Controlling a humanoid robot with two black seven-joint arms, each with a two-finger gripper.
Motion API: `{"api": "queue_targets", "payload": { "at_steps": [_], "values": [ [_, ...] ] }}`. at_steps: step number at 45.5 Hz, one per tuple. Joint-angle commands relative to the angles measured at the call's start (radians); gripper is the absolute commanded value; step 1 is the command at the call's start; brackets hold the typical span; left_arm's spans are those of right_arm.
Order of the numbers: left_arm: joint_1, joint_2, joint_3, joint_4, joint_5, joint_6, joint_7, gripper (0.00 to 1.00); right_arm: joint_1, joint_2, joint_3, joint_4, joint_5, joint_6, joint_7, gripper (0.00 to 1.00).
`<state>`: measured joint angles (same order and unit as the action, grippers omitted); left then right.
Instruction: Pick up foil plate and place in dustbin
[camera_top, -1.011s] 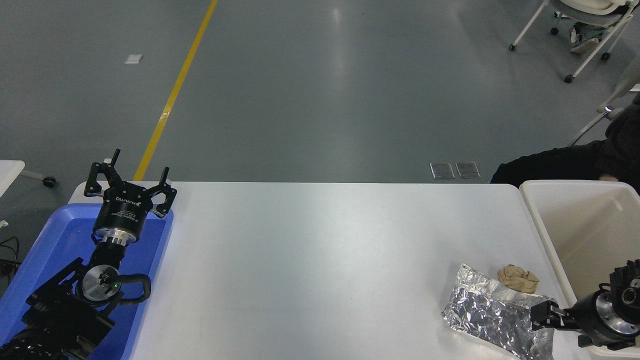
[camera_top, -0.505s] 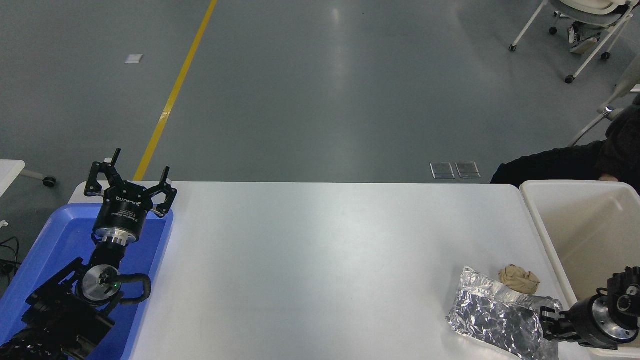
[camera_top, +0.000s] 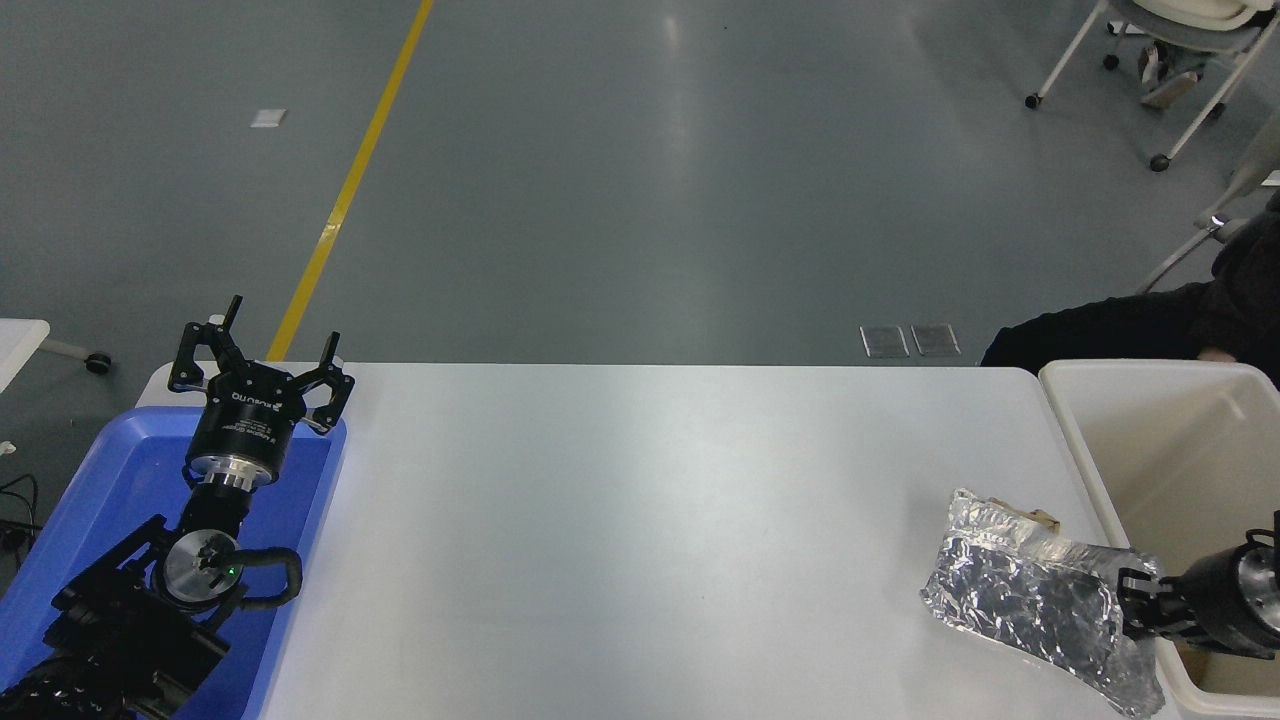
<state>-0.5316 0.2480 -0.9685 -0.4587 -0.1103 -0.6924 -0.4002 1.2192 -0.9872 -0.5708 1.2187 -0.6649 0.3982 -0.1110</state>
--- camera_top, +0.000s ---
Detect white table with caster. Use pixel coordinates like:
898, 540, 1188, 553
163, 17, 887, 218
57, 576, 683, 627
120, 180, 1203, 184
0, 318, 113, 396

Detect foil plate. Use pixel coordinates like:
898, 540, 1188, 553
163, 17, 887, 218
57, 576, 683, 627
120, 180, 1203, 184
920, 488, 1169, 719

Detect black floor cable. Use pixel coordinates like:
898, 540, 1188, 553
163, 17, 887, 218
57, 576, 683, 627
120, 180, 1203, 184
0, 470, 41, 563

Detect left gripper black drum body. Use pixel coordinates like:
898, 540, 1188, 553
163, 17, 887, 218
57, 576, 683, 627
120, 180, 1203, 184
186, 363, 314, 473

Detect person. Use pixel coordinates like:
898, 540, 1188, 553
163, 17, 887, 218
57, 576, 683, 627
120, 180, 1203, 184
980, 190, 1280, 391

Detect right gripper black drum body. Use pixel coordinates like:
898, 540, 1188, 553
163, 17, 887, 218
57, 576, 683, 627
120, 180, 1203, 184
1184, 544, 1264, 657

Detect white wheeled chair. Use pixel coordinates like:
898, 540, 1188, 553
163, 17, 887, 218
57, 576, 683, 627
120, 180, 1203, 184
1025, 0, 1280, 173

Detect blue plastic tray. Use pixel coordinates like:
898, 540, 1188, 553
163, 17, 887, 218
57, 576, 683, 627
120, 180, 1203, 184
0, 405, 349, 720

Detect large pale plastic bin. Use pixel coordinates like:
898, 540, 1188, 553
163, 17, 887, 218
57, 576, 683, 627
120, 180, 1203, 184
1038, 360, 1280, 719

